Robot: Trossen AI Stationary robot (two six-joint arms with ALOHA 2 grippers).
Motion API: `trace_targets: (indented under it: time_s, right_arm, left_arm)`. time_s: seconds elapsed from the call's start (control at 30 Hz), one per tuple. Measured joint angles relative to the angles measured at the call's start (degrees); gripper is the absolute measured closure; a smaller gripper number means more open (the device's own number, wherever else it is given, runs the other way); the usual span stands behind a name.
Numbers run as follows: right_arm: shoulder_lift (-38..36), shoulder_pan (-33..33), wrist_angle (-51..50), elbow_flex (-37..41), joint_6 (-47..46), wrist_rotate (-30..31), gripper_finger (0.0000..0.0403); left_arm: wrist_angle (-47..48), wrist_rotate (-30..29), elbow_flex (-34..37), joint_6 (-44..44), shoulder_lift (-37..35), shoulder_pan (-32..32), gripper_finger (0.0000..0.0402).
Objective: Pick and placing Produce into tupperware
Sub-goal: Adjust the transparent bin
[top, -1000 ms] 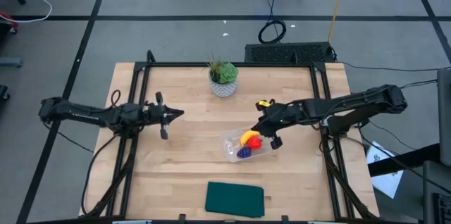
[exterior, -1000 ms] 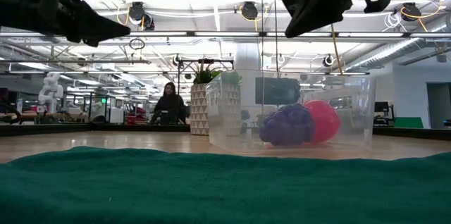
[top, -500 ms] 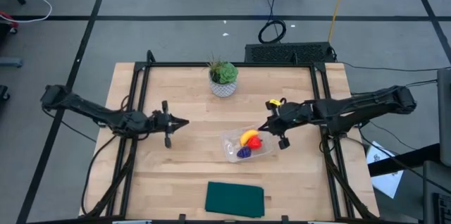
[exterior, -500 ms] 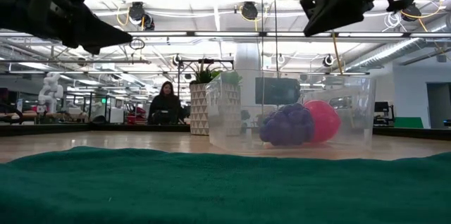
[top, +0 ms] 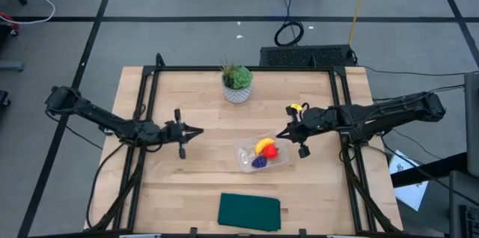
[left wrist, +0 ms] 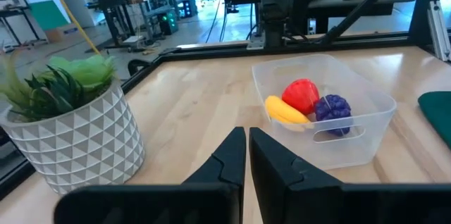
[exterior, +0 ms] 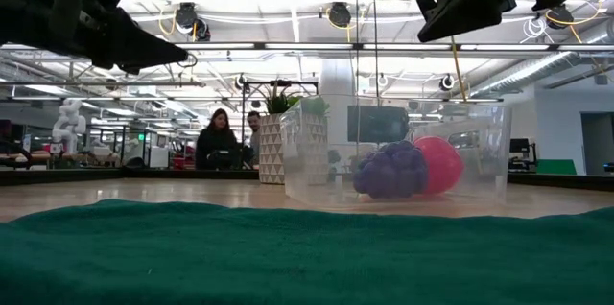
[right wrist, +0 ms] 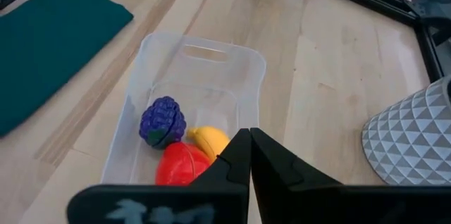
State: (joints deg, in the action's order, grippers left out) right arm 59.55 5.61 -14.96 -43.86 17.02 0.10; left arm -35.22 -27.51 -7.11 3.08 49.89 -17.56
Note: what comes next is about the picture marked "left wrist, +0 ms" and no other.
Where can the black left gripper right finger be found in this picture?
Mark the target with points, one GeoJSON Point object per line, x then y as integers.
{"type": "Point", "coordinates": [299, 199]}

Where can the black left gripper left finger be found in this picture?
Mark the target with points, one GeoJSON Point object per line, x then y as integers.
{"type": "Point", "coordinates": [201, 203]}

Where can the yellow toy banana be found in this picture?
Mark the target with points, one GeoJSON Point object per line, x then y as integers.
{"type": "Point", "coordinates": [283, 111]}

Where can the purple toy grapes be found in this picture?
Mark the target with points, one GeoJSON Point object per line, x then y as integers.
{"type": "Point", "coordinates": [333, 109]}

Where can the red toy bell pepper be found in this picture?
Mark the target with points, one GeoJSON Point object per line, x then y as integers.
{"type": "Point", "coordinates": [301, 95]}

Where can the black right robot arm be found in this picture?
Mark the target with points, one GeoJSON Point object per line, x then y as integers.
{"type": "Point", "coordinates": [275, 12]}

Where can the clear plastic container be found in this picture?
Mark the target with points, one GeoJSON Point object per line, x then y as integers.
{"type": "Point", "coordinates": [370, 139]}

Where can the artificial plant in patterned pot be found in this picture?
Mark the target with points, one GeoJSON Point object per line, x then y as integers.
{"type": "Point", "coordinates": [81, 150]}

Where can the dark green cloth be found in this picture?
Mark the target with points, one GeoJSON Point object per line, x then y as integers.
{"type": "Point", "coordinates": [438, 115]}

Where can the computer tower with green lights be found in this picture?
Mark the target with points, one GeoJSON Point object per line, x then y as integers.
{"type": "Point", "coordinates": [168, 22]}

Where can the dark desk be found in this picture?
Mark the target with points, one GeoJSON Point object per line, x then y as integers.
{"type": "Point", "coordinates": [334, 4]}

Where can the wooden desk with black legs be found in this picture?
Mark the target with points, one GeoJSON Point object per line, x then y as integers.
{"type": "Point", "coordinates": [148, 0]}

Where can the silver aluminium extrusion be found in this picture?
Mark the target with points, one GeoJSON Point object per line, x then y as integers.
{"type": "Point", "coordinates": [438, 30]}

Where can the cardboard box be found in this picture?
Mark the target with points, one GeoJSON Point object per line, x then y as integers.
{"type": "Point", "coordinates": [61, 33]}

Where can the green board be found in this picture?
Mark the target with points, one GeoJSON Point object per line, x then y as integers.
{"type": "Point", "coordinates": [49, 15]}

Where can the black equipment cart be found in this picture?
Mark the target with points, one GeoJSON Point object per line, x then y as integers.
{"type": "Point", "coordinates": [14, 12]}

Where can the black aluminium table frame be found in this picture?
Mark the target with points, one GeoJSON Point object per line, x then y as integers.
{"type": "Point", "coordinates": [211, 49]}

